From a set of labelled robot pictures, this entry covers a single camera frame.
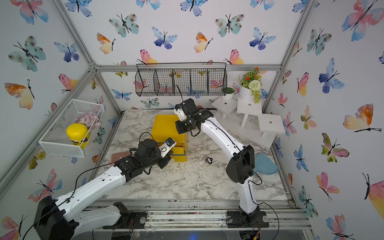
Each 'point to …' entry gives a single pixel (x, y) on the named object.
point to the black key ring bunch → (209, 160)
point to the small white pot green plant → (227, 93)
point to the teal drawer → (178, 150)
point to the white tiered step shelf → (269, 124)
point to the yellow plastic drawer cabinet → (164, 127)
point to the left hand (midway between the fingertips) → (172, 150)
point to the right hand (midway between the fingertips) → (177, 127)
